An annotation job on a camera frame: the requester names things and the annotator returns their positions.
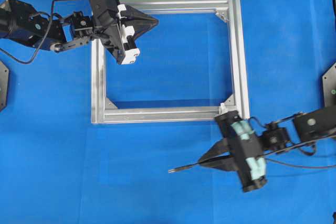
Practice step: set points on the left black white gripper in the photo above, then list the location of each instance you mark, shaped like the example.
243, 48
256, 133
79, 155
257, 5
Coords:
119, 38

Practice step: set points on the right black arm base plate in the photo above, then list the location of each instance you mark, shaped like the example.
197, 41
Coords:
329, 86

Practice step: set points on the translucent white zip tie loop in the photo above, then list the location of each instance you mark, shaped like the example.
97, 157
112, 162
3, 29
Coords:
223, 108

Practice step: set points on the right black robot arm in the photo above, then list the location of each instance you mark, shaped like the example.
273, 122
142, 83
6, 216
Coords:
310, 127

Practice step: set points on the right black teal gripper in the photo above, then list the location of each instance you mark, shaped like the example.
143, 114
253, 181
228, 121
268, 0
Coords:
245, 150

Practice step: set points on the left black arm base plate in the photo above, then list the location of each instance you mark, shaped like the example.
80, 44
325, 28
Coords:
4, 77

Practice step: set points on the silver aluminium extrusion frame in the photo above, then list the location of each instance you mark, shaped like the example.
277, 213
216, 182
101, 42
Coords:
103, 111

